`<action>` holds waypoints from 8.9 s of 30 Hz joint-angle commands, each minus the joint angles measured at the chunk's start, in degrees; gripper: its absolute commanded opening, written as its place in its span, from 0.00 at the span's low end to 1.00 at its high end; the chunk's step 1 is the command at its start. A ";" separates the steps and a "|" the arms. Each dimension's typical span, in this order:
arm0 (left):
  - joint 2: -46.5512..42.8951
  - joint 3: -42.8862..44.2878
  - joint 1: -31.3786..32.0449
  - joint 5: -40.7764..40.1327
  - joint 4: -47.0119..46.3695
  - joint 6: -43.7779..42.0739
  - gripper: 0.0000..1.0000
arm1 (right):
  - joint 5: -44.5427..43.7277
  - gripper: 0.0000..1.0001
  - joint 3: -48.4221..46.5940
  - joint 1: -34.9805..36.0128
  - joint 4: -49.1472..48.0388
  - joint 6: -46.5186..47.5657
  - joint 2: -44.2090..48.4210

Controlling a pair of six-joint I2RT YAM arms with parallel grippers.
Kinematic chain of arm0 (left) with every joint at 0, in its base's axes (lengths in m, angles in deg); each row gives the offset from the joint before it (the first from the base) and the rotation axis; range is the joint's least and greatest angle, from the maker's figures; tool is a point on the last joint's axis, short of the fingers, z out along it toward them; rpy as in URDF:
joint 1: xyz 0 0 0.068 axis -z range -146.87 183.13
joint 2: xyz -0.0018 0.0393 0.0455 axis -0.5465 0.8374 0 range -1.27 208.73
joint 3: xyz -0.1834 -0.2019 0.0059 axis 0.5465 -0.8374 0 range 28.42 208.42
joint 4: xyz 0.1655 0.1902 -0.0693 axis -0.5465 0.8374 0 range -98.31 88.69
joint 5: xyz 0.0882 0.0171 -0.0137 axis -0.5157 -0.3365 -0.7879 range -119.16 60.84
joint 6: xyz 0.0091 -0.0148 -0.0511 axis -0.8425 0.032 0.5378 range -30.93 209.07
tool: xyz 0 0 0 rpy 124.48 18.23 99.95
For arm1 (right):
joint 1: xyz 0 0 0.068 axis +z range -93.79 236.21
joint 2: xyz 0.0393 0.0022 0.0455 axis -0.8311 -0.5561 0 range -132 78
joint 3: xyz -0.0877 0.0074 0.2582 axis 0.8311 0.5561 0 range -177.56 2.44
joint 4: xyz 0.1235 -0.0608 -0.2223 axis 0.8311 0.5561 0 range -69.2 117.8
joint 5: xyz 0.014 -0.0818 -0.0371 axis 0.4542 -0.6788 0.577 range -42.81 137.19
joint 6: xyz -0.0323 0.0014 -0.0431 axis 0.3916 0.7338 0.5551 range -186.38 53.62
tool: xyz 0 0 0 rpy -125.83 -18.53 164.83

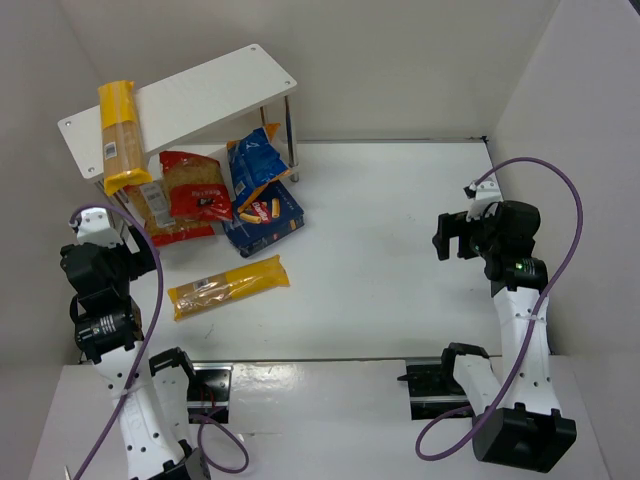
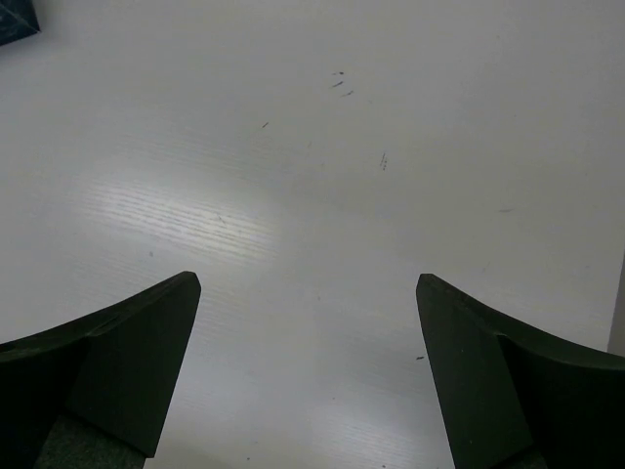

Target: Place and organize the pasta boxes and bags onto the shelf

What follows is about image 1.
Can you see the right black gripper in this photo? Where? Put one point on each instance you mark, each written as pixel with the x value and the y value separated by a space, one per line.
pixel 461 236

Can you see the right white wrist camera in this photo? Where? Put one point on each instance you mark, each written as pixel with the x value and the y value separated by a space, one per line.
pixel 484 197

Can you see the dark blue Barilla pasta box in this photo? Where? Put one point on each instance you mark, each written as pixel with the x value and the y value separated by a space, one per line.
pixel 272 216

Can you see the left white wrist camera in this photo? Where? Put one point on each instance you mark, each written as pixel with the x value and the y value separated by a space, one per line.
pixel 95 226

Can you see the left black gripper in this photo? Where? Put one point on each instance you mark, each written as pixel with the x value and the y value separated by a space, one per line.
pixel 138 255

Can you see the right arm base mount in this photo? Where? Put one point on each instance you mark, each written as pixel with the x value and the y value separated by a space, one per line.
pixel 432 389

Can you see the yellow spaghetti bag on shelf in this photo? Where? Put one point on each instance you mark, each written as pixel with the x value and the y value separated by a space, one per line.
pixel 124 160

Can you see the red pasta bag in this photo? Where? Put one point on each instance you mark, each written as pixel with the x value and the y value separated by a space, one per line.
pixel 185 203

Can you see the blue pasta bag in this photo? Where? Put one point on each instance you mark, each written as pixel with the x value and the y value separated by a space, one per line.
pixel 254 164

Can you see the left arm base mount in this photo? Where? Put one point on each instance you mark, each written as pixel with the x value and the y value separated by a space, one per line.
pixel 209 392

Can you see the white two-tier shelf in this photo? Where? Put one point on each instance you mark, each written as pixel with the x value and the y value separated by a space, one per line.
pixel 184 105

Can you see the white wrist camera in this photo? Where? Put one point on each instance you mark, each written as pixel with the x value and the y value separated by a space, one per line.
pixel 484 197
pixel 95 226

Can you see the yellow spaghetti bag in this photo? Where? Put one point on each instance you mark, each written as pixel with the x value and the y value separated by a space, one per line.
pixel 124 160
pixel 230 286

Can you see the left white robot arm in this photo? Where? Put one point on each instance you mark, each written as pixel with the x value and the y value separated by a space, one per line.
pixel 149 393

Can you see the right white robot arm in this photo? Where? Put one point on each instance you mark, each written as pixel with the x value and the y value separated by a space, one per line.
pixel 516 418

